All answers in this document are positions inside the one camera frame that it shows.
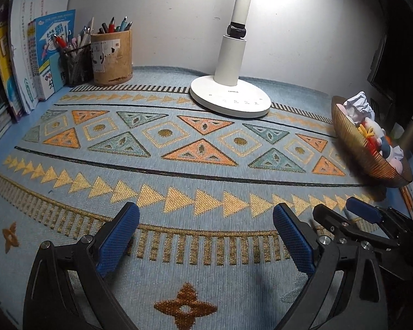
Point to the upright books and folders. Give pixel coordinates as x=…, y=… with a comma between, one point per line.
x=24, y=10

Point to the bunch of pens in mesh holder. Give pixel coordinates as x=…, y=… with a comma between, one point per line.
x=74, y=39

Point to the pale green packet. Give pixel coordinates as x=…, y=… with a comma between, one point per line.
x=396, y=132

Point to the yellow and purple book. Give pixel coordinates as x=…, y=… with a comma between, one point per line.
x=5, y=62

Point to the blue cover book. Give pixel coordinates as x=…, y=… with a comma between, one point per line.
x=51, y=34

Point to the cardboard pen holder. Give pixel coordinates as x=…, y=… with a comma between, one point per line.
x=112, y=62

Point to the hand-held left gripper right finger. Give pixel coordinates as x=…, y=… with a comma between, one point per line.
x=292, y=240

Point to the bunch of pens in wooden holder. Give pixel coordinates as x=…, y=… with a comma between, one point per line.
x=115, y=25

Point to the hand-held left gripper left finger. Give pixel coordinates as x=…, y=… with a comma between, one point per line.
x=118, y=240

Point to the woven wicker basket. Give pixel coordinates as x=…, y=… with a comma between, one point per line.
x=358, y=151

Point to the white desk lamp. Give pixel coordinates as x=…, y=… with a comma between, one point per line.
x=232, y=62

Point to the blue patterned table mat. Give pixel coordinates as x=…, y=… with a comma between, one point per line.
x=192, y=178

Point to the blue and white plush toy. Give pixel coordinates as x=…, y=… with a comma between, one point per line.
x=373, y=127

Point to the dark monitor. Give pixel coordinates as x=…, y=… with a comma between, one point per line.
x=399, y=41

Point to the white paper ball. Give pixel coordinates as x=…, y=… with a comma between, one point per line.
x=358, y=106
x=395, y=152

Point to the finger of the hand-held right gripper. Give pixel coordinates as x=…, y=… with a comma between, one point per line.
x=330, y=220
x=363, y=209

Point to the black mesh pen holder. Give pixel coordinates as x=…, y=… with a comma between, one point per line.
x=77, y=67

